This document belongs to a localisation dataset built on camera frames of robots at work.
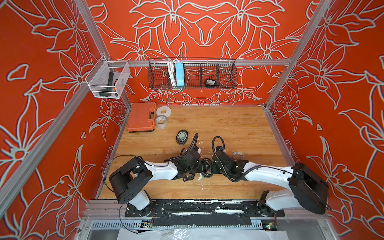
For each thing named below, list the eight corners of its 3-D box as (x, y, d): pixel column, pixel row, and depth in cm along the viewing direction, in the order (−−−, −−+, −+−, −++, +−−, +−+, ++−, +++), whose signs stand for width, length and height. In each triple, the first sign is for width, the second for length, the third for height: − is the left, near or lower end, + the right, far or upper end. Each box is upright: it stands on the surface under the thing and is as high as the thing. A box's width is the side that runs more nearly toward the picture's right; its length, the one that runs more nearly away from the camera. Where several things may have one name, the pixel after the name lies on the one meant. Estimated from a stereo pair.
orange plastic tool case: (126, 133, 105) (123, 128, 101) (135, 107, 122) (132, 102, 118) (154, 133, 105) (152, 128, 101) (159, 107, 122) (157, 102, 118)
